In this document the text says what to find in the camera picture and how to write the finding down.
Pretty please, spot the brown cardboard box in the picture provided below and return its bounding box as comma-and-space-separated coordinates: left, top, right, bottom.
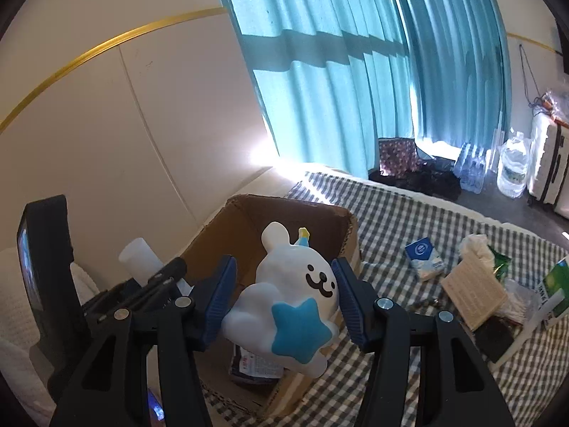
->
178, 193, 363, 419

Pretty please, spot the teal curtain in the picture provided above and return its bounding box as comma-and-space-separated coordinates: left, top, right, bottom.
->
209, 0, 510, 179

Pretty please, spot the white bedding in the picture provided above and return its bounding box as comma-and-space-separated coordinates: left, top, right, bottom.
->
0, 247, 101, 423

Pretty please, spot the green snack packet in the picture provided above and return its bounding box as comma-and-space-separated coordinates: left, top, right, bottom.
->
486, 244, 512, 283

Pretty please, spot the white suitcase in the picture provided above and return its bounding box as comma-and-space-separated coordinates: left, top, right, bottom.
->
527, 111, 569, 218

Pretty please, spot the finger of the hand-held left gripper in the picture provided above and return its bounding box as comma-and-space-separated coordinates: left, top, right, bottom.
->
84, 255, 192, 322

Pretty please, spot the clear plastic bag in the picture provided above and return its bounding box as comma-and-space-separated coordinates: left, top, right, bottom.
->
531, 89, 569, 127

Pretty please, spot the floral dark bag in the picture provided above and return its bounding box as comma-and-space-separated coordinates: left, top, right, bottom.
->
369, 155, 463, 201

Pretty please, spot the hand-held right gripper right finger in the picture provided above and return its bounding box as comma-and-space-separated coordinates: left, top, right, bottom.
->
331, 257, 519, 427

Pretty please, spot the beige woven card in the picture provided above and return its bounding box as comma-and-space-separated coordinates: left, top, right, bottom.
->
440, 258, 510, 331

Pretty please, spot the black wall cable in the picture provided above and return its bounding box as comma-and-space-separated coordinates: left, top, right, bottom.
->
518, 43, 541, 107

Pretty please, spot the large clear water jug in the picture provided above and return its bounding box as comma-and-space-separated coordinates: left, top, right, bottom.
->
495, 131, 532, 199

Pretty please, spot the blue white tissue pack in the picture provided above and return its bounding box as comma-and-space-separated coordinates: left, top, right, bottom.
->
404, 238, 446, 282

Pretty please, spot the floral patterned bag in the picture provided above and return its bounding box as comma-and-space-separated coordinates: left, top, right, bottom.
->
378, 137, 423, 178

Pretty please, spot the pack of water bottles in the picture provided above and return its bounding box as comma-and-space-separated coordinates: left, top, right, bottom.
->
453, 142, 490, 194

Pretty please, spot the green white box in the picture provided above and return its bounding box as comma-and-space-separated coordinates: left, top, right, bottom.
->
536, 255, 569, 330

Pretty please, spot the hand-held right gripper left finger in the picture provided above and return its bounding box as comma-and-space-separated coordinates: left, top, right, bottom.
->
49, 254, 238, 427

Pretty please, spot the dark packet with red label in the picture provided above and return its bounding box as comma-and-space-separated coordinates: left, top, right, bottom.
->
229, 342, 285, 388

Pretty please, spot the crumpled white cloth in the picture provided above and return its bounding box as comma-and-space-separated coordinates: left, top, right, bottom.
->
458, 233, 496, 272

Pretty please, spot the white bunny plush toy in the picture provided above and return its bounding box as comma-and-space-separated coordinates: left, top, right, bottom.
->
221, 221, 343, 379

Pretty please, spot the white plastic cylinder bottle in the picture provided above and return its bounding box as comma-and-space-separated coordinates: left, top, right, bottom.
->
118, 238, 161, 286

